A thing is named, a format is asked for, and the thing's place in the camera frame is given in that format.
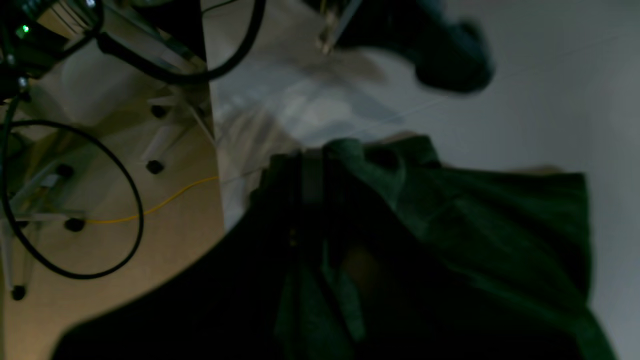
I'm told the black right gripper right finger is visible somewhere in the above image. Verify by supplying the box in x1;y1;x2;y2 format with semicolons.
323;150;451;360

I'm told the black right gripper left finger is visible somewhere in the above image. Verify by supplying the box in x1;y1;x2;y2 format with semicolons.
52;153;324;360

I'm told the dark green t-shirt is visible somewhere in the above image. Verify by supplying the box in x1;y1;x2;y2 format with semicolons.
278;136;616;360

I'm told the yellow cable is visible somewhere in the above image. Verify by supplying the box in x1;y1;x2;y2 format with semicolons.
85;175;221;225

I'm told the teal cordless drill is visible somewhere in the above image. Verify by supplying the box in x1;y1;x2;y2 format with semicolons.
306;0;495;94

